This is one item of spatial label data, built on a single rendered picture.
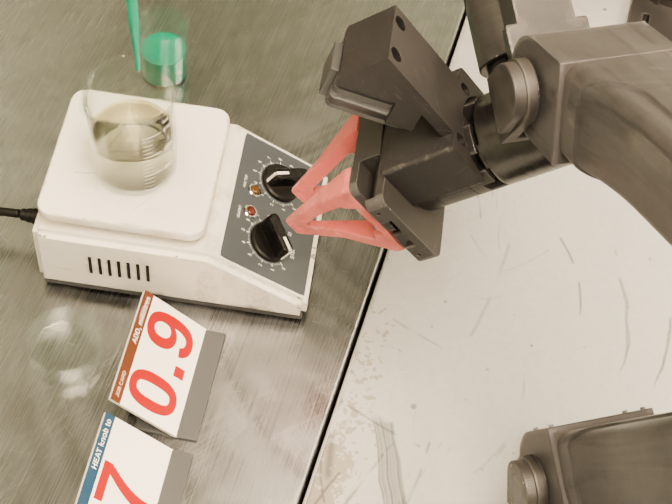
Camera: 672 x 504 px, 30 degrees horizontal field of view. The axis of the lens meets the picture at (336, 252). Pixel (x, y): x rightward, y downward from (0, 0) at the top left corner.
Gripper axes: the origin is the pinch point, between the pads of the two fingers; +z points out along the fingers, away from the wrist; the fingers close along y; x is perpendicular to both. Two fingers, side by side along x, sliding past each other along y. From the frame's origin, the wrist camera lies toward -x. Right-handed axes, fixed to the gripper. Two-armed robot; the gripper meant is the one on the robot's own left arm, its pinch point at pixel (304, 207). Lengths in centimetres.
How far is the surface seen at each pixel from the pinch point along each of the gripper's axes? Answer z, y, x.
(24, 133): 26.9, -13.2, -5.8
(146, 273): 14.2, 1.1, -0.1
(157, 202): 10.8, -1.8, -3.5
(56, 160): 16.7, -4.1, -8.6
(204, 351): 12.8, 4.7, 5.9
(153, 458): 13.5, 14.1, 4.2
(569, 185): -7.2, -16.6, 23.3
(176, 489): 12.6, 15.7, 6.1
